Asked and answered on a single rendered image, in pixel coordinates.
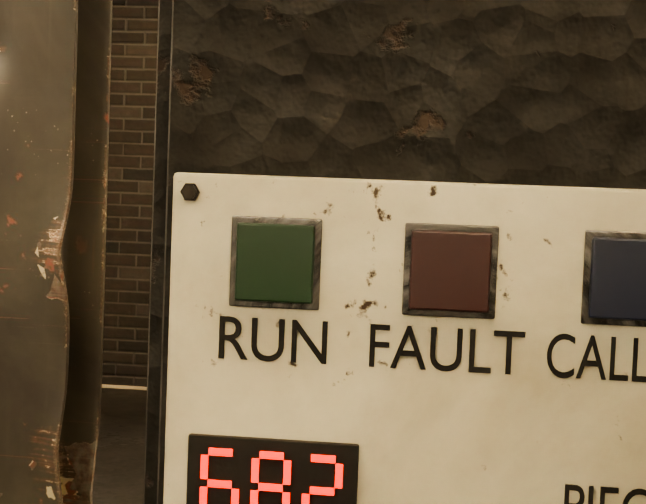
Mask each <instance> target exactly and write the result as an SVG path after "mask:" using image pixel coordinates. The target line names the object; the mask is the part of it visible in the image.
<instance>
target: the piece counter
mask: <svg viewBox="0 0 646 504"><path fill-rule="evenodd" d="M208 455H214V456H229V457H232V456H233V449H226V448H210V447H209V454H208ZM208 455H201V466H200V479H208ZM259 458H260V459H274V460H284V452H271V451H260V455H259ZM259 458H252V463H251V482H254V483H258V482H259ZM311 462H320V463H336V456H333V455H317V454H311ZM342 483H343V464H335V488H341V489H342ZM283 485H291V460H284V466H283V484H270V483H258V490H259V491H273V492H283ZM207 487H215V488H229V489H231V488H232V481H226V480H212V479H208V484H207ZM207 487H202V486H200V496H199V504H207ZM258 490H251V491H250V504H258ZM310 494H316V495H330V496H334V488H328V487H314V486H310ZM310 494H303V493H302V502H301V504H309V497H310ZM231 504H239V489H231ZM282 504H290V493H289V492H283V493H282Z"/></svg>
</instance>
